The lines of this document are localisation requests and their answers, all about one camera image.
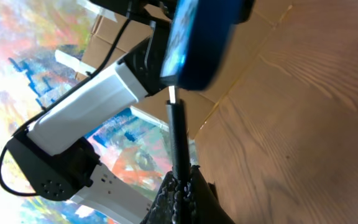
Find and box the blue Samsung Galaxy smartphone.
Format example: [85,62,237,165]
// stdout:
[160,0,255,91]

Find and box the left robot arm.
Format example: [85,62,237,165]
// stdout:
[4,0,170,223]

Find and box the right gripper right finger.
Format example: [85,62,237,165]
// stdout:
[185,166,234,224]

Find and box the black USB charging cable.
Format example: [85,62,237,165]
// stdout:
[165,85,192,184]

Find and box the cardboard box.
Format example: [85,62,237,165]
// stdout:
[75,0,295,139]

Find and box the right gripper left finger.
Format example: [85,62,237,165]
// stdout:
[140,171,179,224]

